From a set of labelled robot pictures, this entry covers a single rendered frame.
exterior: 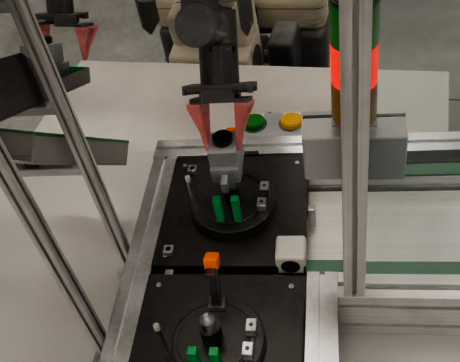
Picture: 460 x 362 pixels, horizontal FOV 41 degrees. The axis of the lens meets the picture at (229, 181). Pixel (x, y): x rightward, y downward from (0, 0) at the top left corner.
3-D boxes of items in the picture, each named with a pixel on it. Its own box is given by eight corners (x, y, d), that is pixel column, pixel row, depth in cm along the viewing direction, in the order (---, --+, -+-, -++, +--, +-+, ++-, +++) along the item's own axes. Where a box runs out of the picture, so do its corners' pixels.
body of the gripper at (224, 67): (251, 96, 88) (249, 42, 86) (181, 99, 90) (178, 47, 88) (257, 93, 94) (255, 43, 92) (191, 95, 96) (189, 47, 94)
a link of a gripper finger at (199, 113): (237, 154, 90) (233, 88, 88) (188, 155, 91) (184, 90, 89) (244, 146, 96) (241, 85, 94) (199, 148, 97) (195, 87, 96)
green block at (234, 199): (235, 216, 99) (230, 195, 95) (242, 216, 99) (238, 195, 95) (234, 222, 98) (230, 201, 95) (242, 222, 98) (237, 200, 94)
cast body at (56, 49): (47, 77, 97) (41, 31, 95) (71, 79, 96) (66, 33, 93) (12, 90, 90) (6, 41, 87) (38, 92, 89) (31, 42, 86)
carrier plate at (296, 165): (178, 165, 115) (176, 157, 113) (309, 162, 111) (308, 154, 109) (153, 273, 98) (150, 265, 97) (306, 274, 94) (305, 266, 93)
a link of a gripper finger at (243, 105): (250, 154, 89) (247, 87, 87) (202, 155, 91) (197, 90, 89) (257, 146, 96) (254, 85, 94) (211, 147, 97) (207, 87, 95)
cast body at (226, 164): (217, 153, 100) (209, 121, 95) (245, 152, 99) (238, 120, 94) (211, 193, 94) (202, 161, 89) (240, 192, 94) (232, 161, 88)
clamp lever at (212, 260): (211, 297, 88) (205, 251, 85) (224, 298, 88) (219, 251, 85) (206, 313, 85) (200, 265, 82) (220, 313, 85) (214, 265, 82)
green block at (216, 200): (217, 216, 99) (212, 195, 96) (225, 216, 99) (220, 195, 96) (217, 222, 99) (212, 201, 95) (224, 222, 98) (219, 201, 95)
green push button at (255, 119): (245, 121, 120) (244, 113, 119) (265, 120, 120) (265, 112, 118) (243, 135, 118) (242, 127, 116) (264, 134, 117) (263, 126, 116)
